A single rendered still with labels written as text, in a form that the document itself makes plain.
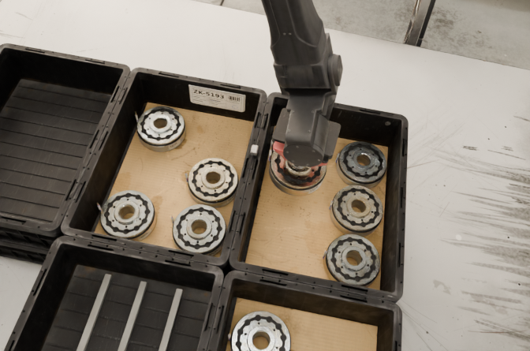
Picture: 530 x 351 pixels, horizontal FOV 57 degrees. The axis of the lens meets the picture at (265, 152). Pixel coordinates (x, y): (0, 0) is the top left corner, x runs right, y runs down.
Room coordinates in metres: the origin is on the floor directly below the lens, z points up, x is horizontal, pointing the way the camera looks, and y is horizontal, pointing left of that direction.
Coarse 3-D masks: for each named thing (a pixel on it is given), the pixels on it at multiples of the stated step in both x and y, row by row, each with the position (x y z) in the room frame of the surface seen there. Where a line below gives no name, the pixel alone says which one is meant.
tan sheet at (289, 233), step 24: (336, 144) 0.63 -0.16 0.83; (336, 168) 0.56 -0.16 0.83; (264, 192) 0.49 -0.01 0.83; (312, 192) 0.50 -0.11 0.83; (336, 192) 0.50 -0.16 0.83; (384, 192) 0.52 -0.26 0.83; (264, 216) 0.43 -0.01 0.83; (288, 216) 0.44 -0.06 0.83; (312, 216) 0.44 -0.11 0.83; (264, 240) 0.38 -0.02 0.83; (288, 240) 0.39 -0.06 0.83; (312, 240) 0.39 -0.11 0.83; (264, 264) 0.33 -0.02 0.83; (288, 264) 0.34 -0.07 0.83; (312, 264) 0.34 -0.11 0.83
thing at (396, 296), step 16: (272, 96) 0.66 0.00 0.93; (288, 96) 0.67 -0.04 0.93; (352, 112) 0.65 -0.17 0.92; (368, 112) 0.65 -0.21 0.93; (384, 112) 0.65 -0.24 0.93; (256, 144) 0.54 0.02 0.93; (400, 144) 0.58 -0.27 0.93; (256, 160) 0.50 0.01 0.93; (400, 160) 0.54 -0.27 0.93; (256, 176) 0.47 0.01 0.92; (400, 176) 0.50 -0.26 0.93; (400, 192) 0.46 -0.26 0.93; (400, 208) 0.43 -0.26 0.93; (240, 224) 0.36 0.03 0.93; (400, 224) 0.40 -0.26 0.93; (240, 240) 0.33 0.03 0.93; (400, 240) 0.37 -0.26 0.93; (400, 256) 0.33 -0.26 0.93; (256, 272) 0.28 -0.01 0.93; (288, 272) 0.28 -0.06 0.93; (400, 272) 0.31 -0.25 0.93; (336, 288) 0.27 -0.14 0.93; (368, 288) 0.27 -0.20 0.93; (400, 288) 0.28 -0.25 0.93
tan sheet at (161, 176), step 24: (192, 120) 0.65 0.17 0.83; (216, 120) 0.66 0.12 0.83; (240, 120) 0.67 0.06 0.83; (192, 144) 0.59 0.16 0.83; (216, 144) 0.59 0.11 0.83; (240, 144) 0.60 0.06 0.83; (144, 168) 0.51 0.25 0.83; (168, 168) 0.52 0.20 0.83; (240, 168) 0.54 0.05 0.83; (144, 192) 0.46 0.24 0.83; (168, 192) 0.46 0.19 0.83; (168, 216) 0.41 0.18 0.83; (144, 240) 0.35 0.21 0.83; (168, 240) 0.36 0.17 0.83
